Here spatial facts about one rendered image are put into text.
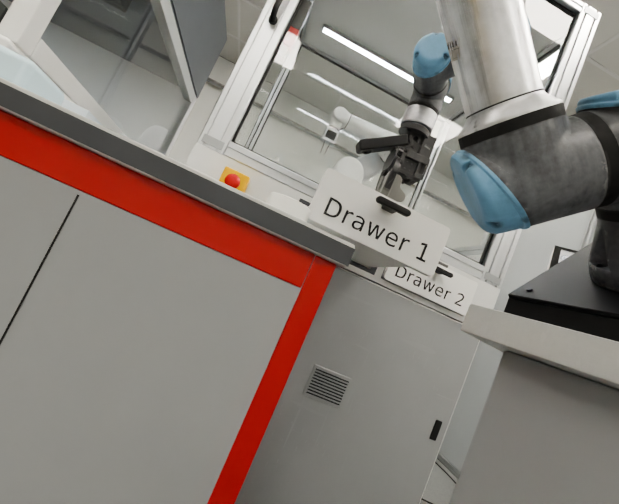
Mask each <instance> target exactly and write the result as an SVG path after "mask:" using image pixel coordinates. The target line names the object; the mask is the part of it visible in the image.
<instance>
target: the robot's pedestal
mask: <svg viewBox="0 0 619 504"><path fill-rule="evenodd" d="M461 331H462V332H464V333H466V334H468V335H470V336H472V337H474V338H476V339H478V340H480V341H482V342H484V343H486V344H488V345H490V346H491V347H493V348H495V349H497V350H499V351H501V352H503V355H502V358H501V360H500V363H499V366H498V369H497V372H496V374H495V377H494V380H493V383H492V385H491V388H490V391H489V394H488V397H487V399H486V402H485V405H484V408H483V410H482V413H481V416H480V419H479V421H478V424H477V427H476V430H475V433H474V435H473V438H472V441H471V444H470V446H469V449H468V452H467V455H466V458H465V460H464V463H463V466H462V469H461V471H460V474H459V477H458V480H457V483H456V485H455V488H454V491H453V494H452V496H451V499H450V502H449V504H619V342H617V341H613V340H610V339H606V338H602V337H598V336H594V335H590V334H586V333H583V332H579V331H575V330H571V329H567V328H563V327H560V326H556V325H552V324H548V323H544V322H540V321H536V320H533V319H529V318H525V317H521V316H517V315H513V314H509V313H506V312H502V311H498V310H494V309H490V308H486V307H483V306H479V305H475V304H470V306H469V308H468V311H467V313H466V316H465V319H464V321H463V324H462V327H461Z"/></svg>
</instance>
